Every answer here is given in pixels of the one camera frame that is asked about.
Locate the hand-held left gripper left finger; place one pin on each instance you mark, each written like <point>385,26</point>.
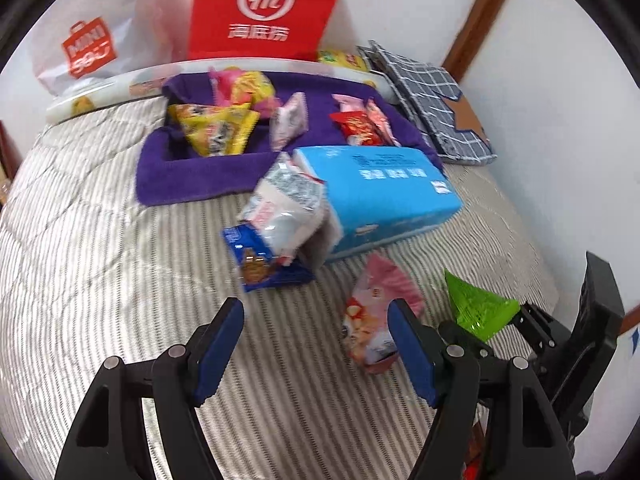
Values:
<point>220,350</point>

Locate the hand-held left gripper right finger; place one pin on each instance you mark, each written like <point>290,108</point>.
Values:
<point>412,355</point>

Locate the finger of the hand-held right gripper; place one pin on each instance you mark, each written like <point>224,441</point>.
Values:
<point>542,327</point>
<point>450,332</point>

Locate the green snack packet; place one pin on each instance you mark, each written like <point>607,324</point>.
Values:
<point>475,307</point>

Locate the pink snack packet with dog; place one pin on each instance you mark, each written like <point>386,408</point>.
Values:
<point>370,305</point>

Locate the blue snack packet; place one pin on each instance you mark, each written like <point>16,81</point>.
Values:
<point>255,260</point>

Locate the large white snack packet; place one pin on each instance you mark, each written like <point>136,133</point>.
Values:
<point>290,205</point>

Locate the purple towel-lined tray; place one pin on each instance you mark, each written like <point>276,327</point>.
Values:
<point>200,175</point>

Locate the yellow snack packet dark print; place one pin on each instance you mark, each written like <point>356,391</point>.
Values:
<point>215,130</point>

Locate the pink striped snack packet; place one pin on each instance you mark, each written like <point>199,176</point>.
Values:
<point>382,122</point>

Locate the red snack packet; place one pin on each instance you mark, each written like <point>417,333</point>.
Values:
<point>357,127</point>

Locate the white and pink snack packet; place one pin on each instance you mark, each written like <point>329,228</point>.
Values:
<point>290,120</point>

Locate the small pink snack packet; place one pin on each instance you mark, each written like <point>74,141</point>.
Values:
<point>345,102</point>

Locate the pink and yellow snack packet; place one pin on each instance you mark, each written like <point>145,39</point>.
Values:
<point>245,87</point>

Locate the striped quilted mattress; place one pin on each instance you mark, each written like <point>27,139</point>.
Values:
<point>125,260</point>

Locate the blue tissue pack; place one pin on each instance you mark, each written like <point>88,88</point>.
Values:
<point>390,195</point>

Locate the folded checked cloth with star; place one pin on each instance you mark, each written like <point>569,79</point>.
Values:
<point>440,105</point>

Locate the printed paper roll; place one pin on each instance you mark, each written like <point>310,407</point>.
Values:
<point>100,95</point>

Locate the yellow packet with green label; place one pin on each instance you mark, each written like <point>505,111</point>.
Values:
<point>342,57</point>

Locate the white plastic shopping bag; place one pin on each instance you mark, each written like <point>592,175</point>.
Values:
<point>100,35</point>

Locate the red paper shopping bag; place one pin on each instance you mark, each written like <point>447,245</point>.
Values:
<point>265,10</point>

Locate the brown wooden door frame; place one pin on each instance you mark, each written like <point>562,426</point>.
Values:
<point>480,10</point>

